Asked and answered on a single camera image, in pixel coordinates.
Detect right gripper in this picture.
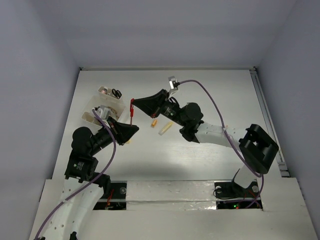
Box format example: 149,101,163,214
132,89,187,127

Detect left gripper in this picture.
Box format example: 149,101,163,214
89,114,139,154

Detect orange marker cap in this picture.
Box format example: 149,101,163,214
151,119,158,128

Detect beige masking tape roll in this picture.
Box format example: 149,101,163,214
108,107,120,120

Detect yellow highlighter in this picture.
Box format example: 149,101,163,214
158,121,174,136

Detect black handled scissors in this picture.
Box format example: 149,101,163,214
111,88,122,99

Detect pink white stapler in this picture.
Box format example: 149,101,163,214
101,87,109,95

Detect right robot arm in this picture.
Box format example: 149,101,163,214
131,89,279,196

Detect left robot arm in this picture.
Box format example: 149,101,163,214
35,117,139,240

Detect white perforated storage basket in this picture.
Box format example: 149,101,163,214
81,95,129,131

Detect cream divided pen holder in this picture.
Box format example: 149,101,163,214
97,86,123,103

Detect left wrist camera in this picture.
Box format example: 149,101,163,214
92,105,110,120

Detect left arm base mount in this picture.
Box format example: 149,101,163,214
93,181,127,211

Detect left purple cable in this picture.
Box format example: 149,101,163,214
33,109,117,240

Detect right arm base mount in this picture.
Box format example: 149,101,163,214
212,179,263,210

